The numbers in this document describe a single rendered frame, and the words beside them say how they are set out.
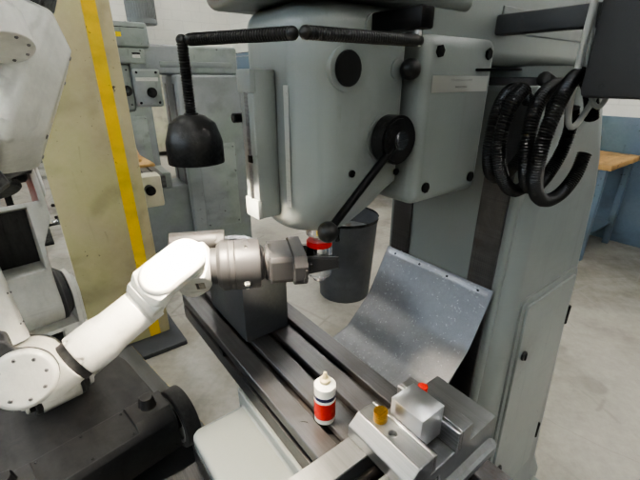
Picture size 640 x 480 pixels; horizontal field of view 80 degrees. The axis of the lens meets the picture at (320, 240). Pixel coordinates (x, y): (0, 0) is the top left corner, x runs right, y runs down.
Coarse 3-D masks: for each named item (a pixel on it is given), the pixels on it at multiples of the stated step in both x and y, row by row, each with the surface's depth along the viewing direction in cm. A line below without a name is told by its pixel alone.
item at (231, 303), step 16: (256, 288) 90; (272, 288) 93; (224, 304) 100; (240, 304) 90; (256, 304) 91; (272, 304) 94; (240, 320) 93; (256, 320) 93; (272, 320) 96; (256, 336) 94
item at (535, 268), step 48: (576, 96) 76; (480, 144) 80; (576, 144) 80; (480, 192) 82; (576, 192) 89; (432, 240) 96; (480, 240) 84; (528, 240) 81; (576, 240) 99; (528, 288) 88; (480, 336) 90; (528, 336) 94; (480, 384) 96; (528, 384) 105; (528, 432) 119
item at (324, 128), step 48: (336, 0) 48; (288, 48) 49; (336, 48) 48; (384, 48) 52; (288, 96) 51; (336, 96) 50; (384, 96) 55; (288, 144) 54; (336, 144) 53; (288, 192) 57; (336, 192) 55
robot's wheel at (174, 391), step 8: (168, 392) 124; (176, 392) 124; (184, 392) 124; (168, 400) 123; (176, 400) 121; (184, 400) 122; (176, 408) 120; (184, 408) 120; (192, 408) 122; (184, 416) 119; (192, 416) 121; (184, 424) 119; (192, 424) 120; (200, 424) 122; (184, 432) 121; (192, 432) 120; (184, 440) 124; (192, 440) 122
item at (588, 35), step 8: (592, 0) 49; (592, 8) 49; (592, 16) 50; (592, 24) 52; (584, 32) 51; (592, 32) 53; (584, 40) 51; (592, 40) 53; (584, 48) 52; (584, 56) 52; (576, 64) 53; (576, 88) 55; (568, 104) 56; (592, 104) 57; (600, 104) 57; (568, 112) 57; (584, 112) 59; (568, 120) 58; (576, 120) 59; (568, 128) 59
